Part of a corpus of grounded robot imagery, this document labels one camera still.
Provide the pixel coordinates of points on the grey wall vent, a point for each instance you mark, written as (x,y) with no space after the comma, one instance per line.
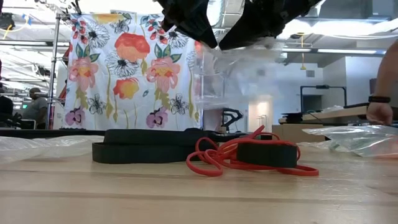
(310,73)

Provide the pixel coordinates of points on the white door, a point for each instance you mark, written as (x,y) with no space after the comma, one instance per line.
(261,113)

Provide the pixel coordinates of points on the person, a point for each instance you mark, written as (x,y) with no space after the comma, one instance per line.
(35,109)
(385,81)

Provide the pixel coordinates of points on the ceiling light strip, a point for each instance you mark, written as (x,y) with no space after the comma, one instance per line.
(295,49)
(345,50)

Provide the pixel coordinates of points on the small cardboard box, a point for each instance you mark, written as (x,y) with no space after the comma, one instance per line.
(298,133)

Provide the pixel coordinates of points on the clear plastic zip bag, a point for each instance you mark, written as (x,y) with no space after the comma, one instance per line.
(317,144)
(236,74)
(357,133)

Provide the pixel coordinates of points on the floral print cloth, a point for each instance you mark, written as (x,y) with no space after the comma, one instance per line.
(124,77)

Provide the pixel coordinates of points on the black hanging box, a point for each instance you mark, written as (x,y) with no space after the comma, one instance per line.
(6,20)

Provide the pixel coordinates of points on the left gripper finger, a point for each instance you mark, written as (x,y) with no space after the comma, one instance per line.
(199,29)

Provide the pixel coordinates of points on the silver ventilation duct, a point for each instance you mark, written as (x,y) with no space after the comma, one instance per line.
(342,25)

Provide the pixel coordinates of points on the wide black rubber band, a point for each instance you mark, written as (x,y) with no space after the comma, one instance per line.
(267,154)
(140,154)

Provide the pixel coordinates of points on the pile of clear plastic bags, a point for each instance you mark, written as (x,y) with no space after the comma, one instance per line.
(37,147)

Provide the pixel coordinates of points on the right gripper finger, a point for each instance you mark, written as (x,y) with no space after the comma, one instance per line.
(248,31)

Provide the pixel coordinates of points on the black aluminium table frame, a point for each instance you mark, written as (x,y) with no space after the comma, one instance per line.
(46,133)

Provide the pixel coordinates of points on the black wristwatch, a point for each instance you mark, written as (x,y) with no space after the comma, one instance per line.
(379,99)

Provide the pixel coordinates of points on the wood-topped grey workbench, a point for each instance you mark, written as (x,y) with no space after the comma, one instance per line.
(335,113)

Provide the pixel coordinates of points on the green exit sign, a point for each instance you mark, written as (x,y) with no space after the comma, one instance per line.
(25,106)

